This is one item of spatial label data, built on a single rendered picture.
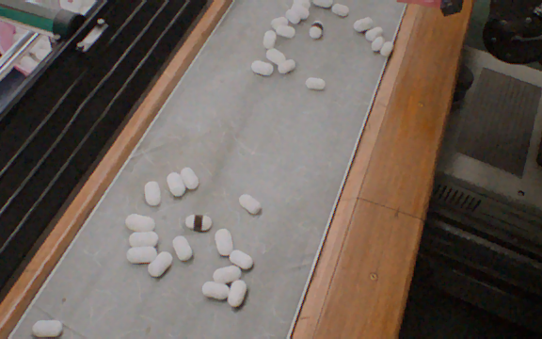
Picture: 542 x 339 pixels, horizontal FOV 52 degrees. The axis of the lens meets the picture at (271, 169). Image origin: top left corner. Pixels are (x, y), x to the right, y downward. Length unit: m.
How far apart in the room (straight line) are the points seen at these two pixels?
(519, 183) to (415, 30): 0.42
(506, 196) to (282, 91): 0.55
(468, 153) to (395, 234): 0.55
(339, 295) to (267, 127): 0.29
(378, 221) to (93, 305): 0.37
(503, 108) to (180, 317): 0.95
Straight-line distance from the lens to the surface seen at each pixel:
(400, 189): 0.79
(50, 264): 0.74
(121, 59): 0.46
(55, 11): 0.44
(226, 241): 0.72
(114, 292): 0.72
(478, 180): 1.24
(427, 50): 1.01
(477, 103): 1.39
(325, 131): 0.86
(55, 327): 0.70
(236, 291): 0.69
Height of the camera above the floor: 1.39
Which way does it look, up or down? 53 degrees down
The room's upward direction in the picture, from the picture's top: 7 degrees clockwise
